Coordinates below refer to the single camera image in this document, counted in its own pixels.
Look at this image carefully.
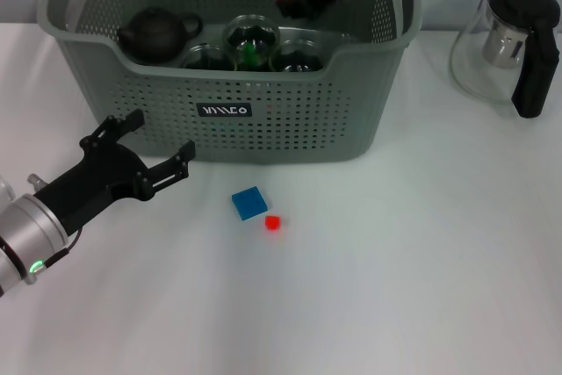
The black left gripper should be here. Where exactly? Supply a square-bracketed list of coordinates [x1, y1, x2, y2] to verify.
[34, 109, 197, 230]

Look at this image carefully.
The glass teacup black base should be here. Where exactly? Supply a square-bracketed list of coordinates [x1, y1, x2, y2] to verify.
[221, 14, 281, 72]
[270, 38, 326, 73]
[182, 42, 232, 71]

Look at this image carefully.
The green toy brick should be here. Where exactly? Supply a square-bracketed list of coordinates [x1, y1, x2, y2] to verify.
[243, 40, 260, 69]

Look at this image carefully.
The blue toy brick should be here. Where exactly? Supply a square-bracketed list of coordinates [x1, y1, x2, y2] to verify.
[230, 185, 270, 221]

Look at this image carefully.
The grey perforated storage basket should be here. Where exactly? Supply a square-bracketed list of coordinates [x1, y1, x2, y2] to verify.
[37, 0, 425, 163]

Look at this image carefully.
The black clay teapot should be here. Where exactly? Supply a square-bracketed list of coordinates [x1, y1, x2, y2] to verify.
[116, 6, 205, 64]

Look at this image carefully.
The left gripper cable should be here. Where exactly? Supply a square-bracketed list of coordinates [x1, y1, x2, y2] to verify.
[28, 225, 84, 282]

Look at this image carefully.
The glass teapot black handle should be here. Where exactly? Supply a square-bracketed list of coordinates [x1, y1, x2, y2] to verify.
[448, 0, 562, 119]

